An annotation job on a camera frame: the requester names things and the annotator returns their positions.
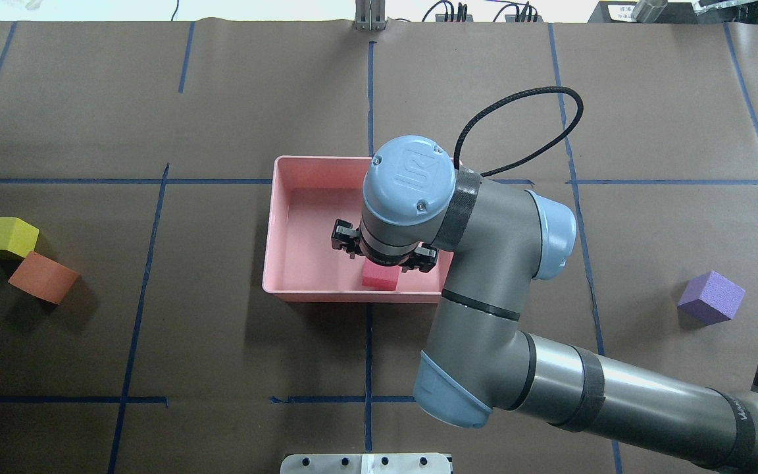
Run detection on red foam block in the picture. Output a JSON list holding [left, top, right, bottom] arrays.
[[361, 260, 401, 292]]

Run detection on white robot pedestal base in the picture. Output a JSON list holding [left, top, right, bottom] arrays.
[[280, 452, 455, 473]]

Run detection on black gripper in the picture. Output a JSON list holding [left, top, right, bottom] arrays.
[[330, 220, 439, 273]]

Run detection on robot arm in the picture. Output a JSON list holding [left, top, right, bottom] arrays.
[[332, 136, 758, 473]]

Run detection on black braided cable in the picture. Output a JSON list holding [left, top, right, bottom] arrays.
[[454, 86, 584, 177]]

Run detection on orange foam block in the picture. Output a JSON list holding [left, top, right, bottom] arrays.
[[8, 251, 80, 304]]

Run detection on purple foam block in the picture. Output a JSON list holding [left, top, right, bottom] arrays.
[[677, 271, 745, 326]]

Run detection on yellow foam block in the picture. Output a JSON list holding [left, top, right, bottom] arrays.
[[0, 217, 39, 260]]

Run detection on pink plastic bin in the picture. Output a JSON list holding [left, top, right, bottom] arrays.
[[263, 155, 452, 303]]

